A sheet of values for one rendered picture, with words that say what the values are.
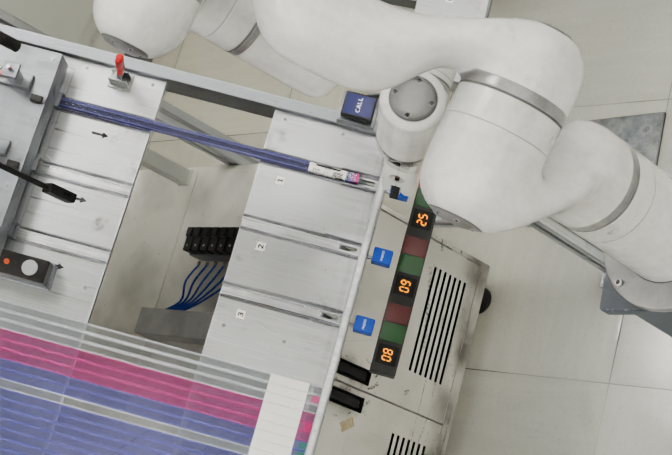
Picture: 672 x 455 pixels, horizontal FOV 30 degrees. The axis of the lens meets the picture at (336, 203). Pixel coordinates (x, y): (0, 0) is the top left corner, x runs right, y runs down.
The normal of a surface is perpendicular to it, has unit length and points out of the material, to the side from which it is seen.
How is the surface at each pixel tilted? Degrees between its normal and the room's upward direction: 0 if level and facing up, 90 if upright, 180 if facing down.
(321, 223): 45
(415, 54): 79
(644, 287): 0
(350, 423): 90
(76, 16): 90
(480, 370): 0
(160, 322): 0
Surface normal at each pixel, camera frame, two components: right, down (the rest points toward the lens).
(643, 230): 0.33, 0.62
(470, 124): -0.50, -0.30
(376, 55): 0.09, 0.35
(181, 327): -0.67, -0.37
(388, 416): 0.70, -0.01
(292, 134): 0.01, -0.28
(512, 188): 0.50, 0.24
